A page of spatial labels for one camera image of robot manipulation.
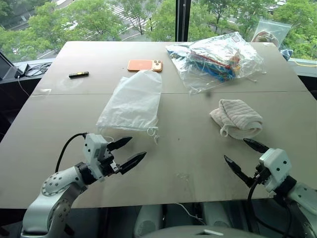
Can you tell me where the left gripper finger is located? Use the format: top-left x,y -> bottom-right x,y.
118,151 -> 148,175
106,136 -> 133,151

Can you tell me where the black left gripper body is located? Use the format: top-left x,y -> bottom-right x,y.
100,143 -> 123,178

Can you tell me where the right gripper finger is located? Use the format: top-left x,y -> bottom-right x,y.
243,138 -> 270,155
224,155 -> 258,188

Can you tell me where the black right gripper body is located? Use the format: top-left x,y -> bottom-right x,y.
252,163 -> 271,186

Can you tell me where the beige ribbed towel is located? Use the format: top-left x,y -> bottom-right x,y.
209,98 -> 264,139

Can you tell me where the white drawstring bag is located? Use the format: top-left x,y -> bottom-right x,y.
96,69 -> 163,144

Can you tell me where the clear bag of colourful items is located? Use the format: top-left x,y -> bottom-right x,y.
165,31 -> 267,95

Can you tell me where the clear zip bag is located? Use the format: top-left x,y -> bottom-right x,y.
251,19 -> 291,49

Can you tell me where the grey rounded shape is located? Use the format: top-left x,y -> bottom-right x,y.
133,204 -> 164,238
202,202 -> 234,229

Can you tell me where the small clear plastic scrap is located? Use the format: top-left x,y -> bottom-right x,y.
174,172 -> 192,184

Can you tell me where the small black stick device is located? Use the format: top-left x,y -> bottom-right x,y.
68,70 -> 90,79

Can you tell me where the orange smartphone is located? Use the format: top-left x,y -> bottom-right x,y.
127,59 -> 163,73

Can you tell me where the pale curved robot torso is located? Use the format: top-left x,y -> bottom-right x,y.
141,224 -> 239,238

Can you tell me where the blue cloth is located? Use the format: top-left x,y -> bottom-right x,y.
280,49 -> 294,61

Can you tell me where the dark tablet screen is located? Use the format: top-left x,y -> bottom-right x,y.
0,51 -> 23,80

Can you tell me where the black window pillar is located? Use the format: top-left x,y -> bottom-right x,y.
175,0 -> 192,42

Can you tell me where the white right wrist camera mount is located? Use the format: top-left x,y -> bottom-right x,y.
257,148 -> 292,193

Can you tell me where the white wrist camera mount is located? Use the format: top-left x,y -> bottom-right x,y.
257,148 -> 292,193
83,133 -> 110,183

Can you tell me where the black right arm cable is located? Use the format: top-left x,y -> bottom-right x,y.
247,171 -> 298,238

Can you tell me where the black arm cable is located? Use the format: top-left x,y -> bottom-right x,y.
247,171 -> 298,238
54,133 -> 88,173

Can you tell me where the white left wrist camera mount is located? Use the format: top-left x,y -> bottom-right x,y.
83,133 -> 110,183

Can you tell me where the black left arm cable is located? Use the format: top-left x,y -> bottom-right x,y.
54,133 -> 88,173

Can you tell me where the thin white string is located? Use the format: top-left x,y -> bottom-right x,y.
174,202 -> 207,225

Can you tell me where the yellow cable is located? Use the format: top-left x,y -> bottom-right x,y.
289,59 -> 317,68

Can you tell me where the black cable bundle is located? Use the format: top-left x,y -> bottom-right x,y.
23,61 -> 53,78

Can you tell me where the thin white cable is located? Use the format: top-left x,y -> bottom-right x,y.
16,75 -> 30,97

